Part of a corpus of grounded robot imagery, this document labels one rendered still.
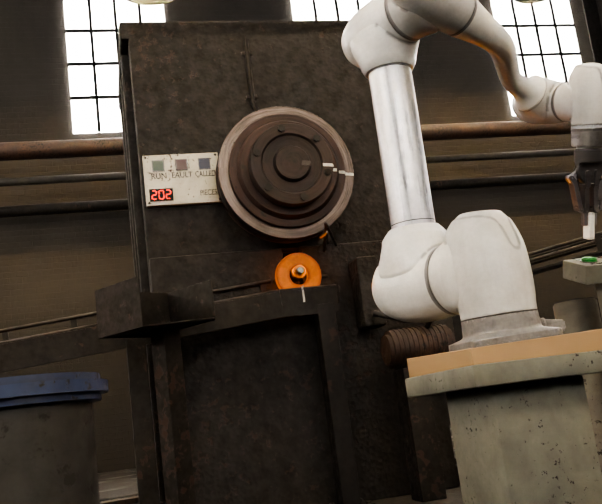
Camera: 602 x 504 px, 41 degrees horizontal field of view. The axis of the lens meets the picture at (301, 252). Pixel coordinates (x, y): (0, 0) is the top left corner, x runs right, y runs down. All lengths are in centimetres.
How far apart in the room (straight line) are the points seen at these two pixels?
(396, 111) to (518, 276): 49
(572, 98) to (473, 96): 826
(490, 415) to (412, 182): 56
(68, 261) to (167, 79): 601
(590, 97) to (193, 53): 148
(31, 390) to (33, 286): 737
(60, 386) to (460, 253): 80
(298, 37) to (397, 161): 139
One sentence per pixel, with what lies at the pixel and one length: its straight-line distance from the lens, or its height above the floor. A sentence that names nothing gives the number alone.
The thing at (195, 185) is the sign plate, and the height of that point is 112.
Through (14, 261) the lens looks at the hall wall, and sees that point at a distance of 892.
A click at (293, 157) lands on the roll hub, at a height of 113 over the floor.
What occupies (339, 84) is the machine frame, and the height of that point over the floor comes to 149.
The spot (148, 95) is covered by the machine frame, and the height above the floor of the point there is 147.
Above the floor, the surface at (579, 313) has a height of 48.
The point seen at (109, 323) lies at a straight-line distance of 232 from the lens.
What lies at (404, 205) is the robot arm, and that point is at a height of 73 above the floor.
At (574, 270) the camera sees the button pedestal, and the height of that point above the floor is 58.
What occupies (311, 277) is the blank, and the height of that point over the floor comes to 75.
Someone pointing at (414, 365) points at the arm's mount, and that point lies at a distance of 173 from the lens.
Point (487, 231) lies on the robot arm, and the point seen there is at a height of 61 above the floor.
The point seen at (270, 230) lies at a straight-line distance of 270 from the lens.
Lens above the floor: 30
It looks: 11 degrees up
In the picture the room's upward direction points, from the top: 7 degrees counter-clockwise
